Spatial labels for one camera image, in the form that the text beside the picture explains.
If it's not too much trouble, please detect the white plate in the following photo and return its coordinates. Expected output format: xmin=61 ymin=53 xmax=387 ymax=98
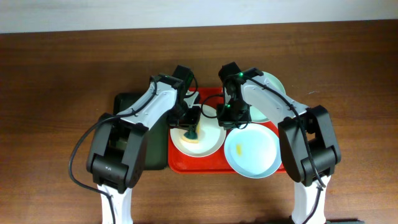
xmin=171 ymin=104 xmax=226 ymax=157

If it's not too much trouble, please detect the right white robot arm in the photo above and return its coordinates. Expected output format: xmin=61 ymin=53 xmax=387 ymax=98
xmin=216 ymin=63 xmax=341 ymax=223

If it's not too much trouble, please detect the green yellow sponge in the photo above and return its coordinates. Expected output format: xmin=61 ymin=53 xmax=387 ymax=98
xmin=182 ymin=124 xmax=200 ymax=143

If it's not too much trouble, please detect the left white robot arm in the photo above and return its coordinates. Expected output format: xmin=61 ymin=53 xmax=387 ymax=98
xmin=84 ymin=72 xmax=200 ymax=223

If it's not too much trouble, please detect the red tray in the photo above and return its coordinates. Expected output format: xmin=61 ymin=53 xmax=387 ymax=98
xmin=168 ymin=87 xmax=279 ymax=174

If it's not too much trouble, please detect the dark green tray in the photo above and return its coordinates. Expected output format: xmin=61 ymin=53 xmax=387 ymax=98
xmin=113 ymin=93 xmax=169 ymax=170

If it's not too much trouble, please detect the light blue plate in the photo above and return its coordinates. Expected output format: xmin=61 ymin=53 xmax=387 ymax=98
xmin=224 ymin=124 xmax=282 ymax=179

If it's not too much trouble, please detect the mint green plate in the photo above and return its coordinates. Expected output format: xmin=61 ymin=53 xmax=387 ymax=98
xmin=223 ymin=71 xmax=286 ymax=123

